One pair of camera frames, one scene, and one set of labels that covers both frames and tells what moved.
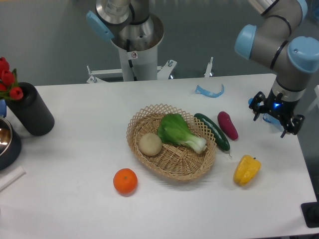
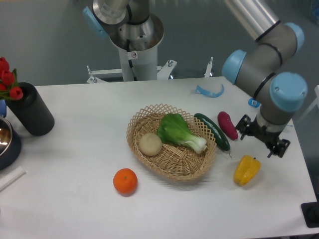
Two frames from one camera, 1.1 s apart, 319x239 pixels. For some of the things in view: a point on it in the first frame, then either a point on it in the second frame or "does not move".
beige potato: [150, 144] does not move
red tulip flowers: [9, 88] does not move
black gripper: [281, 109] → [278, 147]
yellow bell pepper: [246, 170] does not move
